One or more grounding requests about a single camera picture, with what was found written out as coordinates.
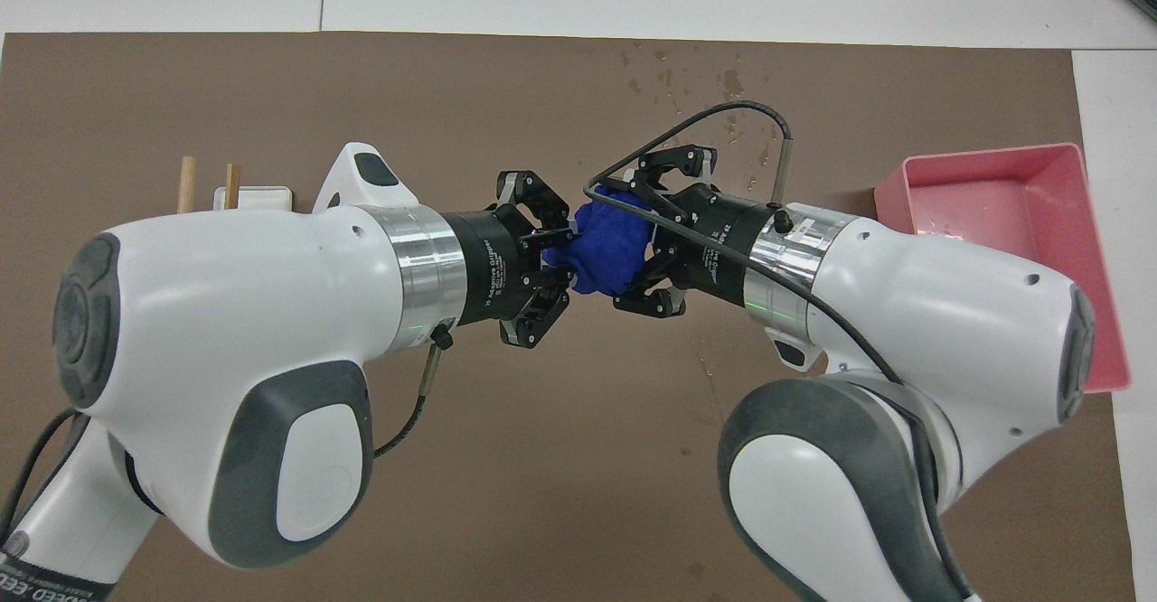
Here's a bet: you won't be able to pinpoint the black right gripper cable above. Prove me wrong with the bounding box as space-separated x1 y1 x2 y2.
585 100 977 598

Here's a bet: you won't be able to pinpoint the pink plastic bin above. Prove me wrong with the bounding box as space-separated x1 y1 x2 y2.
873 142 1133 393

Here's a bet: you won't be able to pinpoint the brown table mat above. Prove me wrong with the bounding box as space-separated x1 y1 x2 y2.
0 31 1138 602

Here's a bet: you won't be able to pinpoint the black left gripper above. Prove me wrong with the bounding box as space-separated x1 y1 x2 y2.
447 170 575 350

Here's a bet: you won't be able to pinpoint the white towel rack base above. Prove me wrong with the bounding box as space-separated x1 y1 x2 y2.
213 186 294 212

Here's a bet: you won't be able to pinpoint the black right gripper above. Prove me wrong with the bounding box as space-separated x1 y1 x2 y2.
615 144 785 318

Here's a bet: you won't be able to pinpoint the scattered water droplets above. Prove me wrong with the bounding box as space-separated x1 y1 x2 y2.
619 40 783 169

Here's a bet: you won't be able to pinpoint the blue cloth towel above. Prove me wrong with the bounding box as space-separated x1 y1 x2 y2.
542 188 656 297

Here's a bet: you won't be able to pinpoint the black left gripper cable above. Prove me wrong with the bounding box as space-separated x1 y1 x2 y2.
373 326 453 458

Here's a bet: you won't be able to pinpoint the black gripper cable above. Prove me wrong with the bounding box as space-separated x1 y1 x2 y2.
585 100 977 598
373 326 453 458

